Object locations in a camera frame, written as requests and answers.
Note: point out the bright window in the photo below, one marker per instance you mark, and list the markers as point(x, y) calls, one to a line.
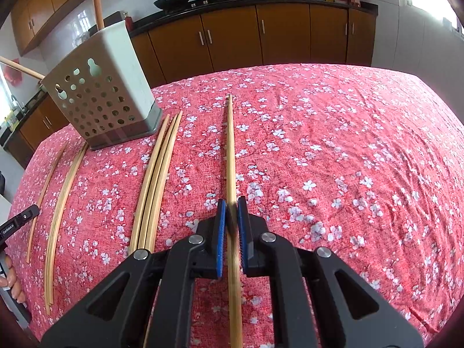
point(435, 3)

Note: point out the red floral tablecloth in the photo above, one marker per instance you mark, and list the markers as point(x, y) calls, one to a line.
point(326, 152)

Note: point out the long brown base cabinet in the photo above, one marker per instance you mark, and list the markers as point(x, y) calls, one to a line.
point(290, 32)

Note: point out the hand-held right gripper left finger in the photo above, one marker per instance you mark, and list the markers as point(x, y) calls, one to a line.
point(220, 239)

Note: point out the brown sink base cabinet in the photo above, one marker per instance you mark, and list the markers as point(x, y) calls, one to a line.
point(40, 123)

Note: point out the white perforated chopstick holder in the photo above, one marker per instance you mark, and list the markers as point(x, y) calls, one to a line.
point(108, 90)

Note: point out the brown wall cabinet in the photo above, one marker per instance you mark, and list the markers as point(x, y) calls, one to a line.
point(43, 0)

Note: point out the red hanging decoration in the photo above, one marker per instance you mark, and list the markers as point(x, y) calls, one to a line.
point(14, 74)

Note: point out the metal faucet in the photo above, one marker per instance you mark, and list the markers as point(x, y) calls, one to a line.
point(16, 103)

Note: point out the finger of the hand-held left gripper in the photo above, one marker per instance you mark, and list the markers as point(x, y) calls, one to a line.
point(27, 214)

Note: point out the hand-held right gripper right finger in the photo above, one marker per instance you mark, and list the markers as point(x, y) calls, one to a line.
point(243, 239)

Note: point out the black kitchen countertop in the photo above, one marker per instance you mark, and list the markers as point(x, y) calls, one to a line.
point(282, 2)

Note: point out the black gas stove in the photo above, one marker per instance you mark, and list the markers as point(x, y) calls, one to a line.
point(199, 3)

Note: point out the red bottle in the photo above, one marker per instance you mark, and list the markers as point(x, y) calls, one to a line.
point(127, 21)

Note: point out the person's left hand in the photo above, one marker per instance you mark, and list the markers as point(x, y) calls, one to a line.
point(12, 279)

